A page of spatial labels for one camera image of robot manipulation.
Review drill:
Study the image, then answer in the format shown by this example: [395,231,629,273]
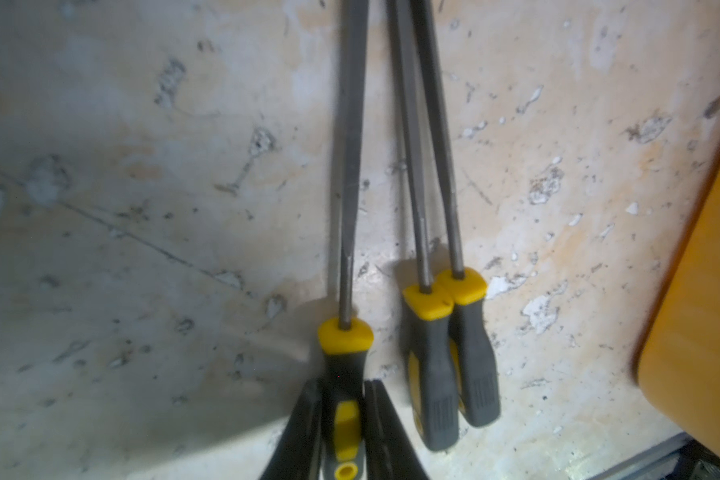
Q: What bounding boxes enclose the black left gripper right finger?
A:
[364,380,429,480]

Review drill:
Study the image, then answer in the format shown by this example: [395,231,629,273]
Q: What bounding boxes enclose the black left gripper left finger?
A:
[260,379,323,480]

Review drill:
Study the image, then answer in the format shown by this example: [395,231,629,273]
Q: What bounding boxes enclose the file tool yellow-black handle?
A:
[389,1,458,451]
[411,1,501,427]
[317,1,374,479]

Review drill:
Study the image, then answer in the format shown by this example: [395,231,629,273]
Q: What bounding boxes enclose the yellow plastic storage tray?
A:
[637,162,720,457]

